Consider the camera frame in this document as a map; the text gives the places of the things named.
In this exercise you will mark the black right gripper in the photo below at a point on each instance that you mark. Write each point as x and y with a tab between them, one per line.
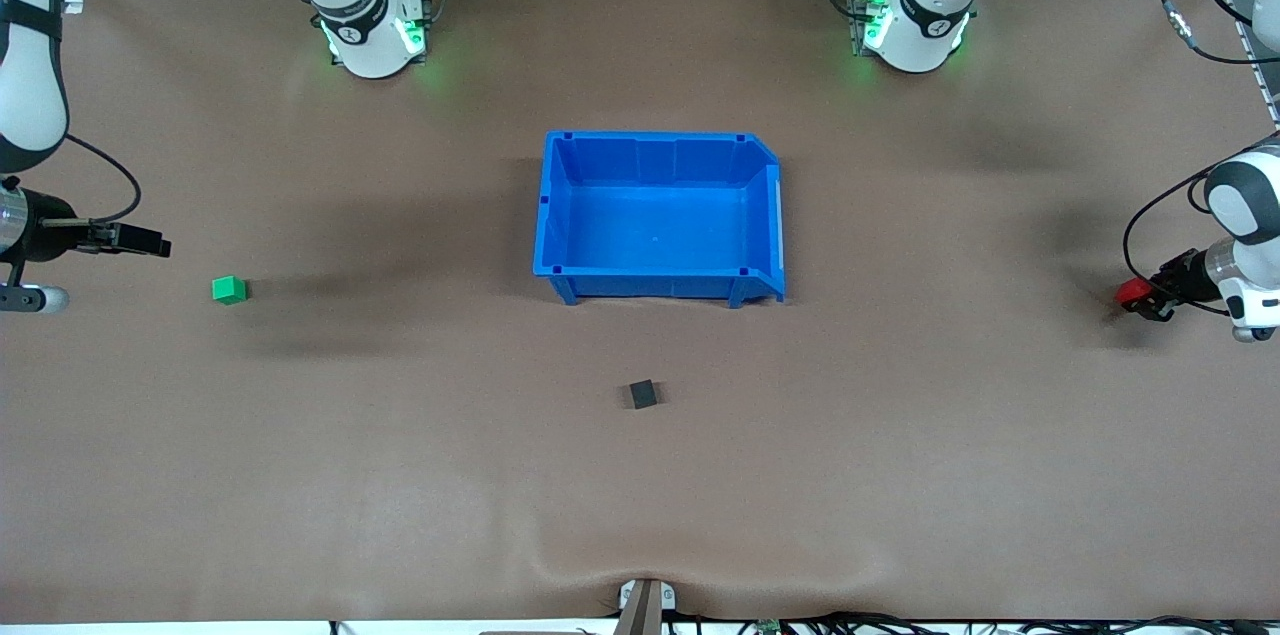
48	226

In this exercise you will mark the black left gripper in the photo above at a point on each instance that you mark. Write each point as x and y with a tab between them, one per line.
1183	276

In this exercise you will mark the red cube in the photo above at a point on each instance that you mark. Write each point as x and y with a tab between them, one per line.
1132	292

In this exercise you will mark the green cube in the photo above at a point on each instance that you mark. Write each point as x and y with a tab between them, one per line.
229	290

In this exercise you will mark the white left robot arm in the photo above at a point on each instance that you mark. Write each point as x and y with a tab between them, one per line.
925	25

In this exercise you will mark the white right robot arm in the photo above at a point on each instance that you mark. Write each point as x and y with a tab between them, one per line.
365	35

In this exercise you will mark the black cube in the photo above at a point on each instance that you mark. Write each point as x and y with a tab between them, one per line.
643	395

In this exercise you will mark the blue plastic bin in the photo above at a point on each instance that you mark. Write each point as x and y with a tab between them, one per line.
650	225

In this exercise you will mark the brown bar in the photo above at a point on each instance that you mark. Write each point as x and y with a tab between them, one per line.
640	615

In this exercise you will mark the grey metal clamp bracket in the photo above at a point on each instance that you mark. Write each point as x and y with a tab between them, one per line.
668	597

